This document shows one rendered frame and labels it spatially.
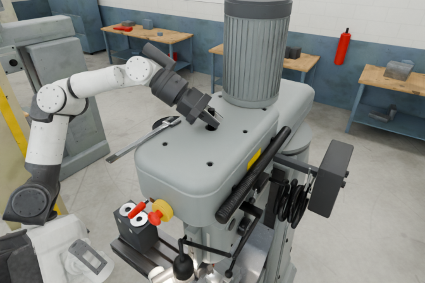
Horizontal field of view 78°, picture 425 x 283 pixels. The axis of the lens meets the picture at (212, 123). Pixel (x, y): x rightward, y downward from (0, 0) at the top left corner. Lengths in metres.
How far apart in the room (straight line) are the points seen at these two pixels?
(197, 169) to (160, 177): 0.09
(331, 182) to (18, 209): 0.91
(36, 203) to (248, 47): 0.71
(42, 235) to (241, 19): 0.80
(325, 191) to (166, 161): 0.57
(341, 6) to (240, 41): 4.09
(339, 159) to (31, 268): 0.95
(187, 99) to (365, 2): 4.25
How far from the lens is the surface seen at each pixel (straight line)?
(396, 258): 3.15
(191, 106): 0.70
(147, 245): 1.62
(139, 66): 0.72
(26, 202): 0.85
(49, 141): 0.86
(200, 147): 0.69
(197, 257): 1.04
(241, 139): 0.72
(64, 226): 0.91
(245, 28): 0.79
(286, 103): 1.21
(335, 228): 3.10
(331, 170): 0.94
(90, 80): 0.80
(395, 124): 4.69
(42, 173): 0.88
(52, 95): 0.82
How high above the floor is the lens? 2.31
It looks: 33 degrees down
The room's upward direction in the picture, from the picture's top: straight up
